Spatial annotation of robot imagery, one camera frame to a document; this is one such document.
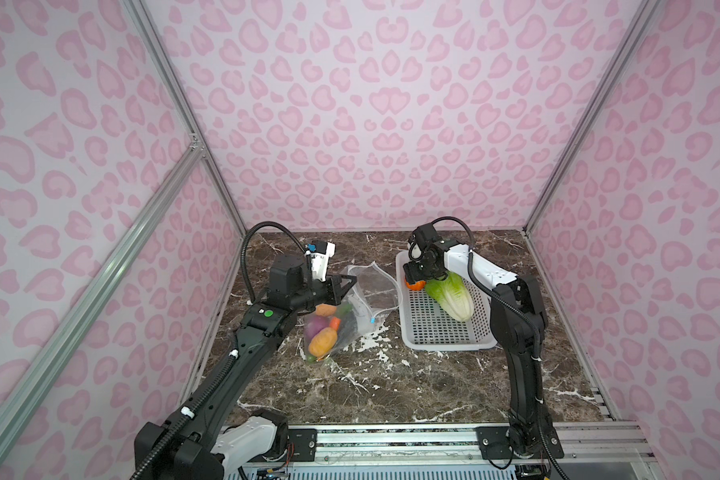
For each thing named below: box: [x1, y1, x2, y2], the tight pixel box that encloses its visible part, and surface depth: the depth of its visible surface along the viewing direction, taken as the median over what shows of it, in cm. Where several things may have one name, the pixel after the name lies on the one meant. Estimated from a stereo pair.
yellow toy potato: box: [308, 327, 338, 361], surface depth 85 cm
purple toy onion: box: [304, 315, 331, 341], surface depth 90 cm
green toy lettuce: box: [425, 271, 474, 322], surface depth 92 cm
